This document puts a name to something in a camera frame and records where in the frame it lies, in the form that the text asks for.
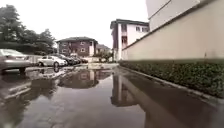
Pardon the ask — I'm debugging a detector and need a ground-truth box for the grey brick paved road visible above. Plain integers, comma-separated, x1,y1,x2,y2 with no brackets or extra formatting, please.
0,62,224,128

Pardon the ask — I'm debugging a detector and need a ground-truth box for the low green hedge strip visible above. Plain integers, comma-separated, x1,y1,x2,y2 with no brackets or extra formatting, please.
117,59,224,100

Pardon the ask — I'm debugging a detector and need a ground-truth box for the small building with dark roof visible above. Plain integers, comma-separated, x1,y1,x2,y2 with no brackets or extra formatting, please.
96,43,112,54

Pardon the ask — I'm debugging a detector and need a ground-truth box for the grey car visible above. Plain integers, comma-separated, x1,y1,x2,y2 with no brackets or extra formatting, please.
0,48,35,75

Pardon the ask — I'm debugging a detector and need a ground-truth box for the brown brick building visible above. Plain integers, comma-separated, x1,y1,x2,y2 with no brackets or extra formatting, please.
55,36,99,59

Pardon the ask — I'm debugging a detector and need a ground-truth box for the green bush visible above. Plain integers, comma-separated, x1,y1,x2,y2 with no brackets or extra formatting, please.
95,49,115,63

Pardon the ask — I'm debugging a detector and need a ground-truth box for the white building with dark roof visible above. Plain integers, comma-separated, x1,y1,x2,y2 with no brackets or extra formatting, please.
109,18,150,62

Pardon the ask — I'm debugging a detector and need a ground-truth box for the white car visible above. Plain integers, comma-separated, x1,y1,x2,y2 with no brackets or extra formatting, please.
36,55,69,69

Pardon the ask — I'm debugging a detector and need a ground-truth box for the pale building behind wall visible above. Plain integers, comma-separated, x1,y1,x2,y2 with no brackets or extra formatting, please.
145,0,202,32

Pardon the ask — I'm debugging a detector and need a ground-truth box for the beige boundary wall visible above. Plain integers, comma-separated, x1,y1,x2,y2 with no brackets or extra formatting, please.
120,0,224,62

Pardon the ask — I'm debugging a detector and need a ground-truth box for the water puddle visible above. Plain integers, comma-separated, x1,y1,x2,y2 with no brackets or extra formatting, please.
0,65,158,128

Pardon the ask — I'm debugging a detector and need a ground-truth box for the group of trees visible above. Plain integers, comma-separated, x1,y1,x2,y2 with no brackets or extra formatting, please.
0,3,58,56

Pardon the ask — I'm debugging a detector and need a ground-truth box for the row of parked cars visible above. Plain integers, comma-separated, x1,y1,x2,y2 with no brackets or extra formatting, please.
56,53,90,67

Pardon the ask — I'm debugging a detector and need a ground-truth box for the grey concrete kerb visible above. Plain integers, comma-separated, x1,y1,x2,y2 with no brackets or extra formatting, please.
115,64,224,105

